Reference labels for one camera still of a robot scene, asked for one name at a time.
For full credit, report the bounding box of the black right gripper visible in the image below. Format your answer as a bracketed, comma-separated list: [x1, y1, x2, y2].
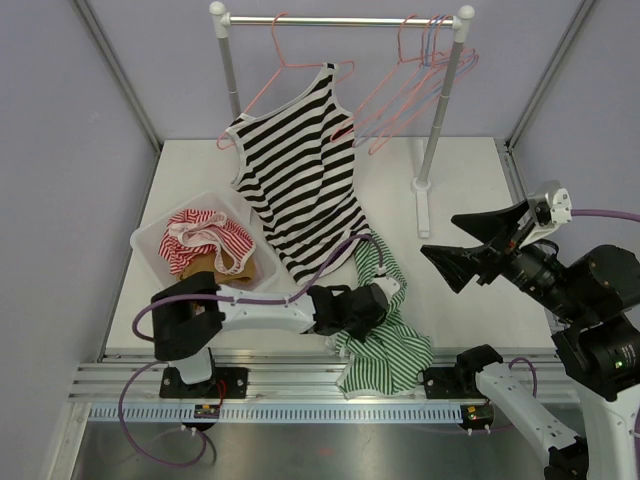
[422, 195, 588, 321]

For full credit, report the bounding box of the green white striped tank top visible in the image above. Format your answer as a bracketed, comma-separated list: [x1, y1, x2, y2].
[325, 232, 434, 398]

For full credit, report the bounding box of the tan brown tank top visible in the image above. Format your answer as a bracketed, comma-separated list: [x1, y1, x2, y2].
[176, 254, 257, 290]

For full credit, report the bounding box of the black white striped tank top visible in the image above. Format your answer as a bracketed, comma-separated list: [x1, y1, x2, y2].
[226, 63, 370, 285]

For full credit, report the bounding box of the light blue wire hanger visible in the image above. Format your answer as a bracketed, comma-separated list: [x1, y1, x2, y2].
[353, 15, 454, 155]

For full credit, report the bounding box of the pink wire hanger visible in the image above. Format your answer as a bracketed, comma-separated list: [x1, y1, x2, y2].
[379, 16, 476, 146]

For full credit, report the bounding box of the red white striped tank top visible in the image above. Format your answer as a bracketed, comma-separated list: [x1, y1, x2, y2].
[159, 208, 256, 275]

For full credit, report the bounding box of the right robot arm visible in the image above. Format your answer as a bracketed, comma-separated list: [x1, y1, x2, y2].
[421, 200, 639, 479]

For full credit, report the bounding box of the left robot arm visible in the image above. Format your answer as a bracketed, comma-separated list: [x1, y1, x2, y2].
[150, 272, 400, 398]

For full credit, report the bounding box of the white plastic basket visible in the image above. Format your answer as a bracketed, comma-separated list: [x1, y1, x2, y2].
[130, 191, 283, 292]

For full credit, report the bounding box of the white clothes rack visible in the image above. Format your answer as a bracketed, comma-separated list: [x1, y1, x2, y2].
[209, 1, 478, 239]

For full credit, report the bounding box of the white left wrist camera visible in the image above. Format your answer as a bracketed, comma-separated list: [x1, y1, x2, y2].
[372, 265, 404, 302]

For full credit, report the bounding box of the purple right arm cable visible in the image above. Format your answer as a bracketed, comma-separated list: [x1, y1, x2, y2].
[569, 208, 640, 224]

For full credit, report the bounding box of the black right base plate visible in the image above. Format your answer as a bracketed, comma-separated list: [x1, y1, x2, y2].
[422, 367, 485, 400]

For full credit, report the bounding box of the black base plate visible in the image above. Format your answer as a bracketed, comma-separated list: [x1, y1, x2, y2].
[422, 367, 485, 400]
[159, 367, 249, 399]

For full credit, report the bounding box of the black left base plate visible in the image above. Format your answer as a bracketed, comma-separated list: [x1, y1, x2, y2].
[159, 367, 249, 399]

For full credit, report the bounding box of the aluminium mounting rail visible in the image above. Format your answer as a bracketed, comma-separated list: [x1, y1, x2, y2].
[67, 347, 584, 406]

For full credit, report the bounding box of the white slotted cable duct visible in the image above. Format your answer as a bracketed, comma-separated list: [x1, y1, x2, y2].
[89, 403, 462, 424]

